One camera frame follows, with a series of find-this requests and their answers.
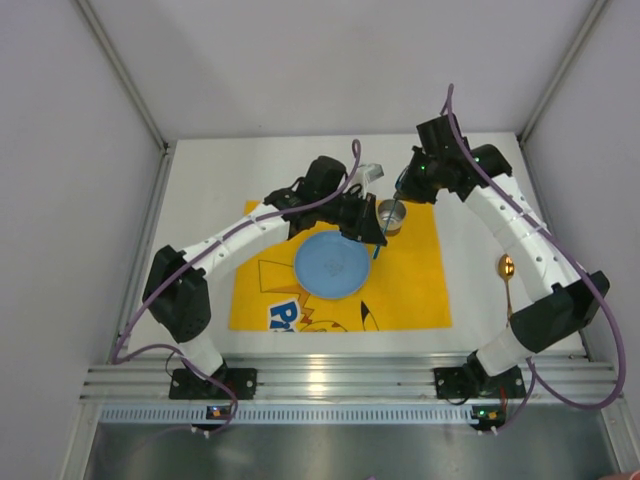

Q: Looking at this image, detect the bronze metal spoon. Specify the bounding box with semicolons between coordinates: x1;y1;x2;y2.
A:
497;254;516;323

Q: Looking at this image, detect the light blue plastic plate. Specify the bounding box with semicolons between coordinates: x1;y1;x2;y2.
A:
293;231;371;300

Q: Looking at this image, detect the blue metal fork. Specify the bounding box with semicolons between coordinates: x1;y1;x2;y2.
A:
372;169;407;261

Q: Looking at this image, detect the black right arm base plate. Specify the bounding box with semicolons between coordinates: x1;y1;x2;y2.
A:
433;367;526;401

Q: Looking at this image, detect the perforated metal cable tray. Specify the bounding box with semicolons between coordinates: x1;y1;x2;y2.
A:
99;403;506;426

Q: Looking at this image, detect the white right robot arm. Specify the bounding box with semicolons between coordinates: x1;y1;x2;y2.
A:
395;116;610;389

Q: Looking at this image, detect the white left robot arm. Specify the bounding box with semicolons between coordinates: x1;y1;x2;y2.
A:
142;156;386;377

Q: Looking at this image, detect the yellow printed cloth mat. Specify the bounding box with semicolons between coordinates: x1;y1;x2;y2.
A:
229;204;452;333

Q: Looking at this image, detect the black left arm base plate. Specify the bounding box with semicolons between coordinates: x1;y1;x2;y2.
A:
168;366;258;401

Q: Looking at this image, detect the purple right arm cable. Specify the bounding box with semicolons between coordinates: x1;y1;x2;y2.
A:
439;83;627;431

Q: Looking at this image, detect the aluminium table edge rail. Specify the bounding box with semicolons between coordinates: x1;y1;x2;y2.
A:
80;354;616;403

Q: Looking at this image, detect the steel cup with brown base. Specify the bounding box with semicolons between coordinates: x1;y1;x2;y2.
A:
376;199;407;237

